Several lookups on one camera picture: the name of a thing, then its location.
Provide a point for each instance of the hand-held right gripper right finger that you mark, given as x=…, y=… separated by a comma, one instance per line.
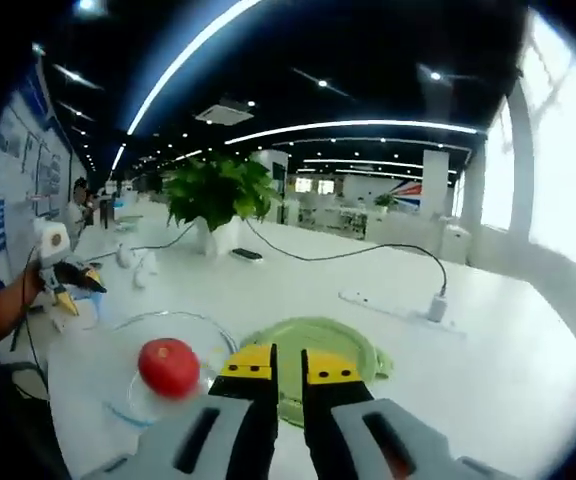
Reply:
x=338, y=400

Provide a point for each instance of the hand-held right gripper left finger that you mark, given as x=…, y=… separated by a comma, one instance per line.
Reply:
x=248, y=400

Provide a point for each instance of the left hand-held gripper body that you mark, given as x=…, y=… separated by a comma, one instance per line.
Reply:
x=50, y=245

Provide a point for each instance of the red tomato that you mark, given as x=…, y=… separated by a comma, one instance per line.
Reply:
x=168, y=367

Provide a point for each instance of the clear glass container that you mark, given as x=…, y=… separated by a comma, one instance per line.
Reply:
x=140, y=410

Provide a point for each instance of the white tabletop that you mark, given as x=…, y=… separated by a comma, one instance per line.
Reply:
x=468, y=380

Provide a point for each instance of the white box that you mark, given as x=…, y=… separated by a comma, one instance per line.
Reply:
x=75, y=317

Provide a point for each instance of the white rounded device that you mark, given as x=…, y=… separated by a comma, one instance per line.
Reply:
x=143, y=275
x=124, y=256

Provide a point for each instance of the white power strip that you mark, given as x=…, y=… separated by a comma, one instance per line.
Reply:
x=383, y=304

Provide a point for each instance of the person's dark clothed body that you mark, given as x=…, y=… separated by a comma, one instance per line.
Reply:
x=18, y=425

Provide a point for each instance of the white charger plug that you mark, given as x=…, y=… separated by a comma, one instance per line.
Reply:
x=438, y=306

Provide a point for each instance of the white plant pot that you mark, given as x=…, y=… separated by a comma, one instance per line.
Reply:
x=218, y=237

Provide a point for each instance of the black phone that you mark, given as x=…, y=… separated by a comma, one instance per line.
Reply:
x=247, y=254

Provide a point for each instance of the green leafy plant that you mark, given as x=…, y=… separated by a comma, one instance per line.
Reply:
x=218, y=190

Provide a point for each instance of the white cabinet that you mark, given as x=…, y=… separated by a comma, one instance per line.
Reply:
x=455, y=242

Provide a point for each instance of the small distant potted plant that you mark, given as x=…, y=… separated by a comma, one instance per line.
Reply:
x=384, y=201

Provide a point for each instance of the long ceiling light strip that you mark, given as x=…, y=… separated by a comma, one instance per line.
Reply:
x=168, y=75

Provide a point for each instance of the ceiling air vent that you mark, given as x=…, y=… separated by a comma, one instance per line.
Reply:
x=225, y=111

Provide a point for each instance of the curved ceiling light strip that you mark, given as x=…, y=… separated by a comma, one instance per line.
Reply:
x=353, y=125

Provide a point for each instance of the wall display board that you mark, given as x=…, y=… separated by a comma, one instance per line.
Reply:
x=33, y=160

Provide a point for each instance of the red blue wall graphic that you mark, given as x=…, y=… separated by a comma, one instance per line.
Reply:
x=408, y=196

